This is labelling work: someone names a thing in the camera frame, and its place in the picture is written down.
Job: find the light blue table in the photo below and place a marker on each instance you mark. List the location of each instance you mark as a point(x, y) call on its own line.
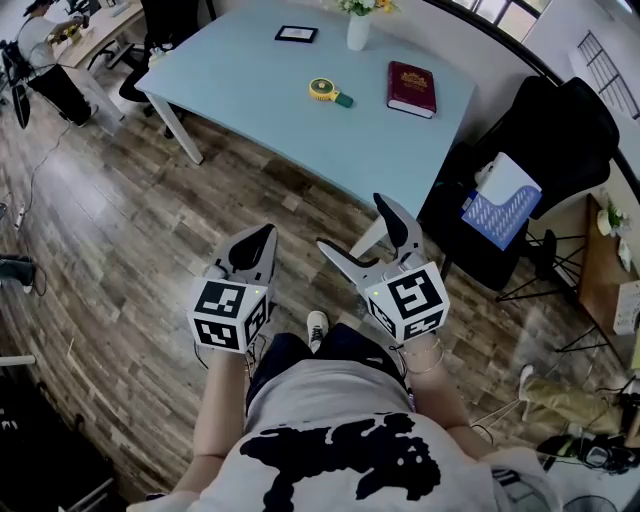
point(260, 90)

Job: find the white black printed shirt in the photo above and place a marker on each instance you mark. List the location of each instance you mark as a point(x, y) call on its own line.
point(340, 450)

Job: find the yellow white flower bunch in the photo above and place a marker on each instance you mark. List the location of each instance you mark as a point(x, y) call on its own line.
point(362, 5)

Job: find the white power strip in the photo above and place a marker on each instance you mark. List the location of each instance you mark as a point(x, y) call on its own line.
point(19, 216)

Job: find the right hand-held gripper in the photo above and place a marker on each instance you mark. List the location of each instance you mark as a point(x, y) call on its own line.
point(410, 300)

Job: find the yellow green handheld fan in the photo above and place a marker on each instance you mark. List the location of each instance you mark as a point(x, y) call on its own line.
point(325, 91)

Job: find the white blue file holder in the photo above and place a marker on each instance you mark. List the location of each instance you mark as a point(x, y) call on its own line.
point(502, 200)

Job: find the person's right forearm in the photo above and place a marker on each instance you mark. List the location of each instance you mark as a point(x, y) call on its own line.
point(440, 400)

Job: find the light wooden desk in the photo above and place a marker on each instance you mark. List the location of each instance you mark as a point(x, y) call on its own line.
point(100, 30)

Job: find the brown wooden side table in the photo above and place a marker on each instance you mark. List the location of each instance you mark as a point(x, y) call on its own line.
point(597, 280)

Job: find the small potted plant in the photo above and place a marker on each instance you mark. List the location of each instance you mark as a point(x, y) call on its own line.
point(612, 217)

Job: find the person's left forearm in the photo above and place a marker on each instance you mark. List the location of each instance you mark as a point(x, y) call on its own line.
point(220, 400)

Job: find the black picture frame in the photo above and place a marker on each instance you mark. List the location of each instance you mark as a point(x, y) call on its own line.
point(296, 34)

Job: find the black metal grid rack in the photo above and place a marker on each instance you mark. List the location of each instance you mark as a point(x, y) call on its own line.
point(607, 70)

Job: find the black mesh office chair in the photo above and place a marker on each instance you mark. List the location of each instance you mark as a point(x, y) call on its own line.
point(560, 145)

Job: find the white sneaker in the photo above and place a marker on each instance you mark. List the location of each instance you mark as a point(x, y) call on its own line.
point(317, 327)

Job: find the dark blue shorts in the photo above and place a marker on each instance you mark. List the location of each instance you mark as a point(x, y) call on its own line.
point(295, 355)

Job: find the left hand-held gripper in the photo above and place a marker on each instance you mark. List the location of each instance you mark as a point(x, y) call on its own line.
point(220, 305)

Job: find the dark red hardcover book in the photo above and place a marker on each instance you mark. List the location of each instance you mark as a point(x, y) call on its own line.
point(411, 87)

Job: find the white ceramic vase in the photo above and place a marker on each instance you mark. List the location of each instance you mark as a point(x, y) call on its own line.
point(358, 32)

